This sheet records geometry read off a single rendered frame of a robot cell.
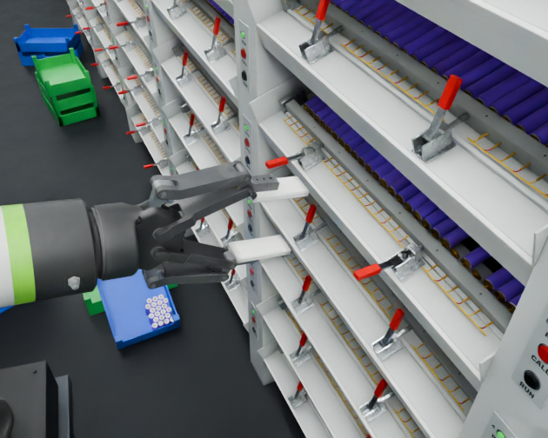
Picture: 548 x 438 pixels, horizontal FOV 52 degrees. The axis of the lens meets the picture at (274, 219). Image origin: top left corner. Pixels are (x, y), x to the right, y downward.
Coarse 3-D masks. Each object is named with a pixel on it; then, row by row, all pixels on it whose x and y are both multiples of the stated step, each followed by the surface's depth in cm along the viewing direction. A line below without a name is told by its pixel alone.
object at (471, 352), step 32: (288, 96) 101; (288, 128) 100; (320, 192) 88; (352, 224) 82; (384, 224) 80; (384, 256) 76; (416, 288) 72; (448, 288) 71; (448, 320) 68; (480, 320) 67; (448, 352) 68; (480, 352) 64; (480, 384) 63
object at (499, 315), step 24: (312, 120) 95; (336, 144) 90; (360, 168) 85; (384, 192) 80; (408, 216) 76; (432, 240) 73; (456, 264) 70; (456, 288) 69; (480, 288) 67; (504, 312) 64
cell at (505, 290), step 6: (510, 282) 66; (516, 282) 66; (504, 288) 66; (510, 288) 66; (516, 288) 66; (522, 288) 66; (504, 294) 66; (510, 294) 66; (516, 294) 66; (510, 300) 66
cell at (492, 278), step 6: (498, 270) 68; (504, 270) 68; (492, 276) 68; (498, 276) 67; (504, 276) 67; (510, 276) 67; (492, 282) 67; (498, 282) 67; (504, 282) 67; (492, 288) 68
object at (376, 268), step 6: (396, 258) 73; (402, 258) 72; (372, 264) 72; (378, 264) 72; (384, 264) 72; (390, 264) 72; (396, 264) 72; (360, 270) 71; (366, 270) 71; (372, 270) 71; (378, 270) 71; (354, 276) 71; (360, 276) 70; (366, 276) 71
